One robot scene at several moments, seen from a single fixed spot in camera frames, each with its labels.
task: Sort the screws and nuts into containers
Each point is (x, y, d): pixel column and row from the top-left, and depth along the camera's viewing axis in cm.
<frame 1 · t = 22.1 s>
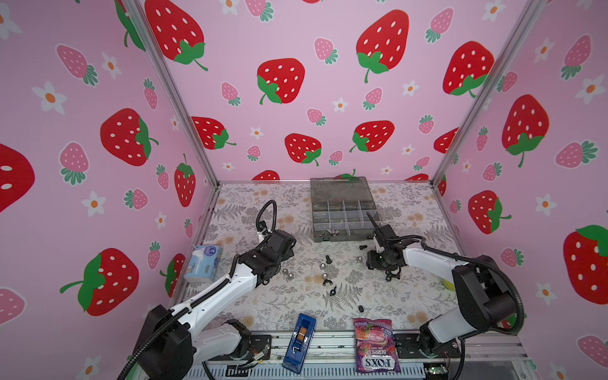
left hand: (277, 246, 84), fingers open
right hand: (371, 263, 92), fingers open
grey plastic compartment organizer box: (343, 208, 107), point 5 cm above the table
blue white tissue pack: (203, 264, 88), point 6 cm above the table
silver steel ball left: (285, 271, 92), on the table
black hex bolt center: (328, 260, 95), on the table
black wing nut: (326, 280, 90), on the table
black eye bolt: (332, 292, 87), on the table
small black screw front: (361, 308, 83), on the table
black bolt near box: (361, 247, 100), on the table

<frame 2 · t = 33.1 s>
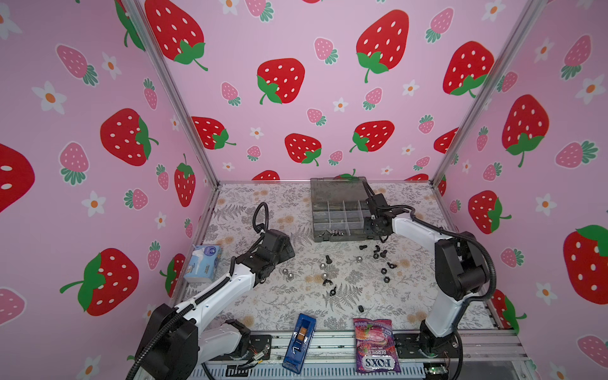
left hand: (281, 248, 86), fingers open
right hand: (370, 226, 97), fingers open
the named things where they were.

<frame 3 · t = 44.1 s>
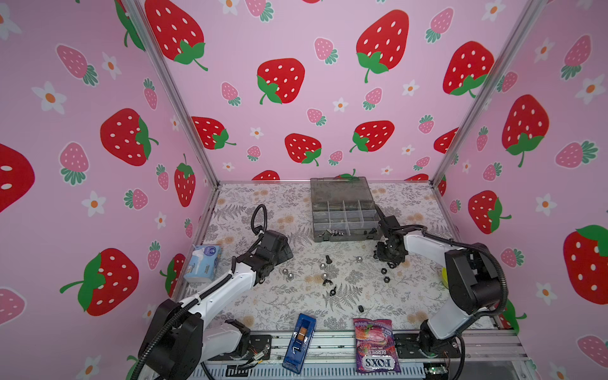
left hand: (279, 250, 87), fingers open
right hand: (382, 256, 95), fingers open
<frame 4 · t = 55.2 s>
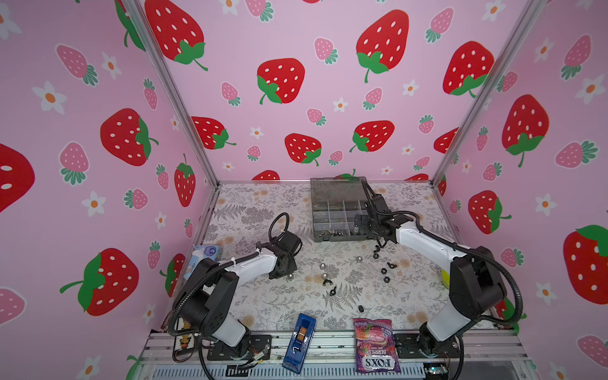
left hand: (290, 269, 91), fingers open
right hand: (366, 221, 92), fingers open
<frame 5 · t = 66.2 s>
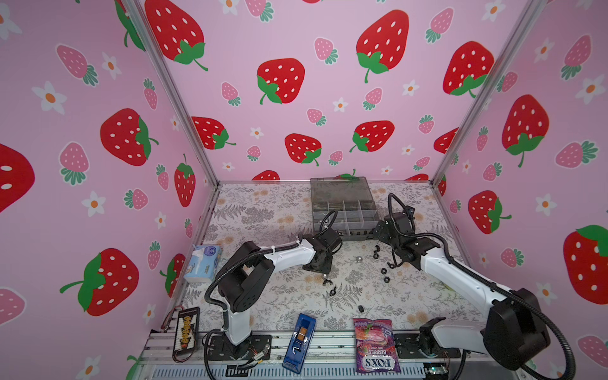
left hand: (325, 267, 91), fingers open
right hand: (387, 228, 87), fingers open
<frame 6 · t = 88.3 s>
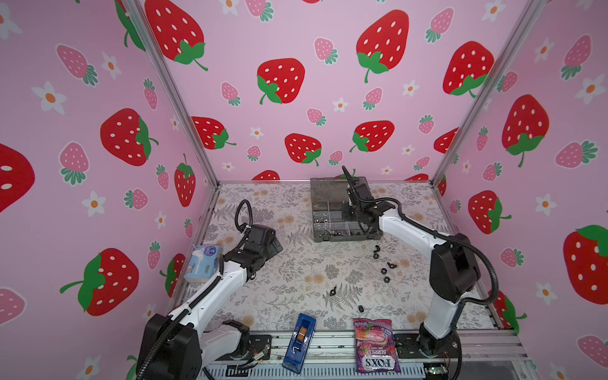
left hand: (269, 246, 86), fingers open
right hand: (345, 208, 93), fingers closed
